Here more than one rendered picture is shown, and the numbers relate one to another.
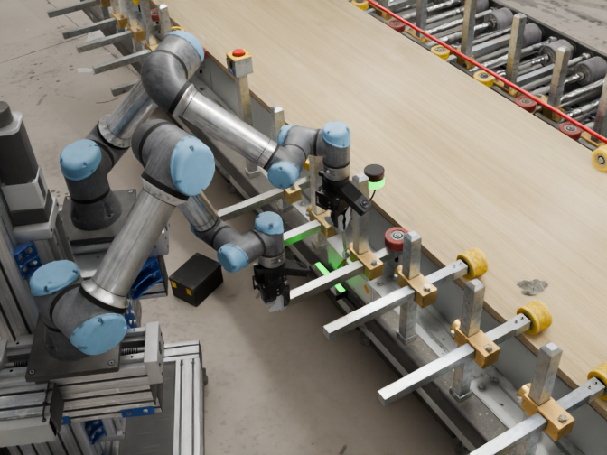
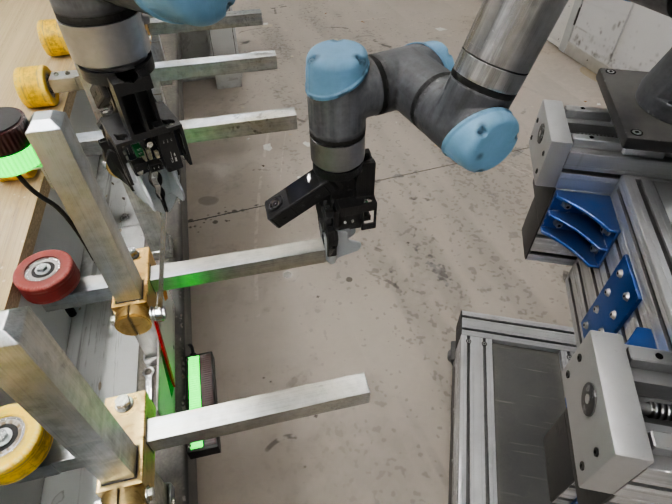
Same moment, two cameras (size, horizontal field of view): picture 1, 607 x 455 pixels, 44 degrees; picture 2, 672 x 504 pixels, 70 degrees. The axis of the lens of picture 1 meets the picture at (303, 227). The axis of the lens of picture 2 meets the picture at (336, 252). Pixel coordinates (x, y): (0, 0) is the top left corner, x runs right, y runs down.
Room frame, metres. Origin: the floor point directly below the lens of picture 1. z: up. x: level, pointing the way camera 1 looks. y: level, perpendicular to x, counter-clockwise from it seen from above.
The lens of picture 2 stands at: (2.06, 0.23, 1.42)
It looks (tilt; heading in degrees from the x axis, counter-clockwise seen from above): 47 degrees down; 195
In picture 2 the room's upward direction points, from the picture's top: straight up
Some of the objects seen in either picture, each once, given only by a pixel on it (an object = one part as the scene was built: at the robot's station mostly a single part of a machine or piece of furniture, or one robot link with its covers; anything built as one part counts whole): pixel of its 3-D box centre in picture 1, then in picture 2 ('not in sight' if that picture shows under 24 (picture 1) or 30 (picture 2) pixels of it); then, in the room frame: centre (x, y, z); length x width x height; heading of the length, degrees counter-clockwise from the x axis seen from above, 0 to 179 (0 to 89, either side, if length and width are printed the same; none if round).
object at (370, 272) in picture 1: (365, 259); (133, 290); (1.70, -0.19, 0.85); 0.13 x 0.06 x 0.05; 28
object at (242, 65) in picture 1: (239, 63); not in sight; (2.38, 0.19, 1.18); 0.07 x 0.07 x 0.08; 28
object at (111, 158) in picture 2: not in sight; (126, 156); (1.67, -0.13, 1.09); 0.05 x 0.02 x 0.09; 139
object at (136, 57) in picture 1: (138, 57); not in sight; (3.18, 0.71, 0.83); 0.43 x 0.03 x 0.04; 118
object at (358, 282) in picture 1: (349, 274); (167, 349); (1.73, -0.14, 0.75); 0.26 x 0.01 x 0.10; 28
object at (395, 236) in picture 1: (396, 247); (57, 291); (1.73, -0.29, 0.85); 0.08 x 0.08 x 0.11
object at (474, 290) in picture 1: (466, 347); not in sight; (1.27, -0.41, 0.90); 0.03 x 0.03 x 0.48; 28
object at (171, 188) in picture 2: (332, 221); (173, 186); (1.66, -0.09, 1.04); 0.06 x 0.03 x 0.09; 49
